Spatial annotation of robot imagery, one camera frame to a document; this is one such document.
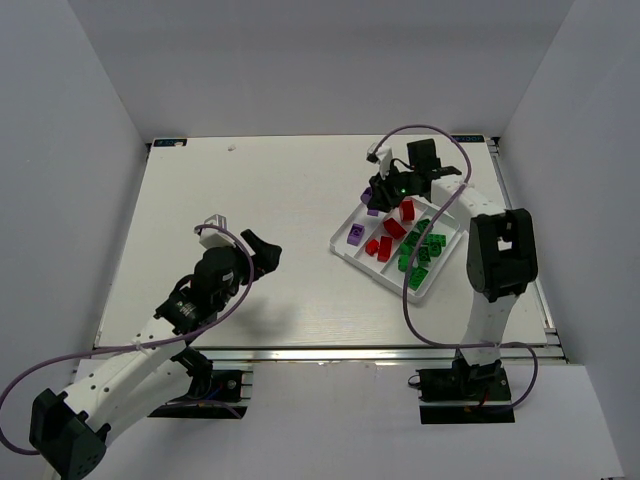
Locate red lego brick top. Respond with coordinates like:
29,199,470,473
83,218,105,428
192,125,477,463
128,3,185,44
383,218,407,239

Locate red and green lego stack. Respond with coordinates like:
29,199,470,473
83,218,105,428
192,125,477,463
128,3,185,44
377,236,393,263

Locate purple arch lego brick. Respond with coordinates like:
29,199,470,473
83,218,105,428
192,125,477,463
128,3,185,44
346,223,365,246

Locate small red lego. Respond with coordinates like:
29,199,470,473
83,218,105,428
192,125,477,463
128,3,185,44
365,239,379,256

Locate green 2x2 lego brick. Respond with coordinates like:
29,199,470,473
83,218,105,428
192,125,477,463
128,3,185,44
416,245,431,265

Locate green 2x4 lego plate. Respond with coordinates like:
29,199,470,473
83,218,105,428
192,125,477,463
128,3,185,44
424,233,447,249

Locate small green lego brick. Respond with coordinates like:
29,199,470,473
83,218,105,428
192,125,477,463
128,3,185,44
408,277,424,290

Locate purple paw print lego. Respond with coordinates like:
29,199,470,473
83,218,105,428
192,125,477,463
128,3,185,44
360,187,372,205

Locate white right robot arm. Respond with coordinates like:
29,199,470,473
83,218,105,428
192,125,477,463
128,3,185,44
367,139,538,380

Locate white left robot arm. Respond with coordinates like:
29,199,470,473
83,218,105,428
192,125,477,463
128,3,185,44
29,225,282,479

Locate white three-compartment tray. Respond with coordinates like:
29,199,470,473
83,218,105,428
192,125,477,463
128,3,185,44
329,197,461,303

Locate blue label right corner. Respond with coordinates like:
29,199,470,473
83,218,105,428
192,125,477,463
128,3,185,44
452,134,486,144

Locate blue label corner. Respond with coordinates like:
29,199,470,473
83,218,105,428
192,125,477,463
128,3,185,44
152,138,187,148
452,134,486,144

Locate blue label left corner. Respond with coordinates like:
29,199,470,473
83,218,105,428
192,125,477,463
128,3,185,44
152,138,187,148

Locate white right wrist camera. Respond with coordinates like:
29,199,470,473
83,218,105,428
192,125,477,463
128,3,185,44
366,144,393,179

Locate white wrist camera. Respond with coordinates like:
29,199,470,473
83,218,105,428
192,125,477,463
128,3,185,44
366,144,393,179
193,214,235,249

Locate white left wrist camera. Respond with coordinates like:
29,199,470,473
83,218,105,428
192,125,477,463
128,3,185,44
193,214,235,249

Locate aluminium table edge rail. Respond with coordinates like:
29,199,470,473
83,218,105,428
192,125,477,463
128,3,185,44
92,344,566,365

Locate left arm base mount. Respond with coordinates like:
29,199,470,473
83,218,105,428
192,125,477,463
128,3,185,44
148,347,253,420

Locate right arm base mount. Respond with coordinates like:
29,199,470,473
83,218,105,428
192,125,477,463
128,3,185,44
407,353,515,425

